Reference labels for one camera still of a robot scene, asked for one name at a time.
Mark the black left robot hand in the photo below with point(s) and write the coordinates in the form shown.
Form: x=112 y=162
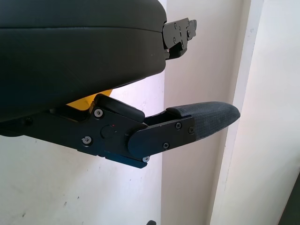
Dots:
x=70 y=58

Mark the yellow wooden block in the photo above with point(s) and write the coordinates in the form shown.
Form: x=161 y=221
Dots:
x=79 y=104

